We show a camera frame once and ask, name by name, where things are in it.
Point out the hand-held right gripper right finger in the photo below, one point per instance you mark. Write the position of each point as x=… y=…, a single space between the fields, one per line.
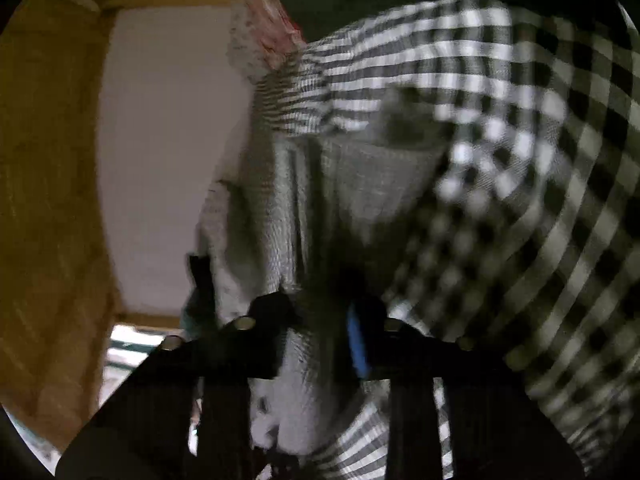
x=357 y=345

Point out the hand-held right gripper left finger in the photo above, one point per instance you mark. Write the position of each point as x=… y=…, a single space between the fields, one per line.
x=265 y=340

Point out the grey knit sweater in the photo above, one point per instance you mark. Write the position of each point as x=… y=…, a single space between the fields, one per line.
x=350 y=185

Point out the black white checkered cloth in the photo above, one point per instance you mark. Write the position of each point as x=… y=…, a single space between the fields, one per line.
x=500 y=110

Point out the wooden drawer box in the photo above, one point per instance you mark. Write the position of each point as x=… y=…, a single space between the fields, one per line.
x=50 y=185

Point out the white red floral cloth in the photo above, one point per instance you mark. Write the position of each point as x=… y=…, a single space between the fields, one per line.
x=260 y=35

